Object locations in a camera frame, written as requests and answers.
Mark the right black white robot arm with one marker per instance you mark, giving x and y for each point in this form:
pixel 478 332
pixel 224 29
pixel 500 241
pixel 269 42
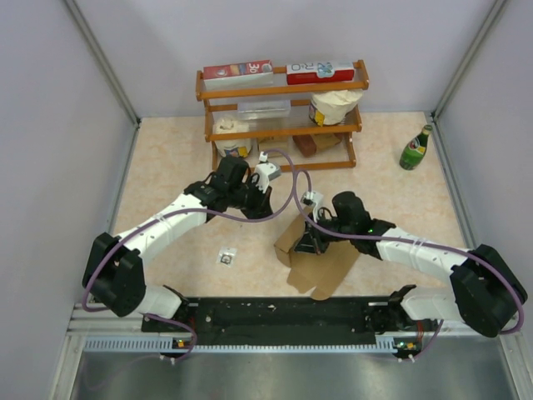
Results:
pixel 478 288

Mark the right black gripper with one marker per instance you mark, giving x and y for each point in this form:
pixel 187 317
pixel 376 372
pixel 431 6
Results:
pixel 311 241

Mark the beige sponge pack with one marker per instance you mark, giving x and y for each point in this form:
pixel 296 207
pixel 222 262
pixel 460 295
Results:
pixel 273 145

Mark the small plastic bag packet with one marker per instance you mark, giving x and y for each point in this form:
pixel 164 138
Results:
pixel 226 256

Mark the red white wrap box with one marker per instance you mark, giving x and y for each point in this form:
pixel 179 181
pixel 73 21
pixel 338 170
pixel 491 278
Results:
pixel 319 72

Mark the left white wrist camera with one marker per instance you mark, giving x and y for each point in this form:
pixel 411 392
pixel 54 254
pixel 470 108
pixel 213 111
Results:
pixel 265 172

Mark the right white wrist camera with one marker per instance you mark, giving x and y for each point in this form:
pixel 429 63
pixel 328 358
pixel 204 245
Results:
pixel 314 200

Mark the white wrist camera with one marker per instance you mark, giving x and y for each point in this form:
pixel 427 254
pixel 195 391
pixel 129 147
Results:
pixel 314 200
pixel 265 172

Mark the red-brown scouring pad pack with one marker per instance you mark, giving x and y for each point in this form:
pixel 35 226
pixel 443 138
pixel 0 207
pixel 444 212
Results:
pixel 310 145

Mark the red white foil box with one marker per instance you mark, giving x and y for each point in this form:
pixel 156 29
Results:
pixel 238 75

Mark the toilet paper roll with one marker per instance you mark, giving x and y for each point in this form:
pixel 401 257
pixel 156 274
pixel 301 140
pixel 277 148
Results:
pixel 239 147
pixel 330 108

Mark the clear plastic container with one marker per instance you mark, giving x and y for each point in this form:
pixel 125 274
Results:
pixel 258 110

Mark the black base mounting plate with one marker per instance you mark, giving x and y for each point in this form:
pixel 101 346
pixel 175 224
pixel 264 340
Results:
pixel 268 321

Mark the lower toilet paper roll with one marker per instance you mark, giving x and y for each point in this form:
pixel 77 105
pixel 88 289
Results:
pixel 239 147

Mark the brown cardboard box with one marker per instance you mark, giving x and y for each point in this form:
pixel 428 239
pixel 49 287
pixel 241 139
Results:
pixel 320 274

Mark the upper toilet paper roll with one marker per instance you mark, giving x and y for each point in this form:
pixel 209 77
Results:
pixel 330 108

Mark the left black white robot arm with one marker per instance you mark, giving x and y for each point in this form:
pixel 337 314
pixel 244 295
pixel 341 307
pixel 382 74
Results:
pixel 114 274

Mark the aluminium frame rail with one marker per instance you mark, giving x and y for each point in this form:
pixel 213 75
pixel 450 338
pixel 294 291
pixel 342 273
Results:
pixel 106 323

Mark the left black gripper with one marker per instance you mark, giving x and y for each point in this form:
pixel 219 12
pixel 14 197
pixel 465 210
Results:
pixel 261 207

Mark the green glass bottle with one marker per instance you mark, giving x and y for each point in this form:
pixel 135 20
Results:
pixel 415 150

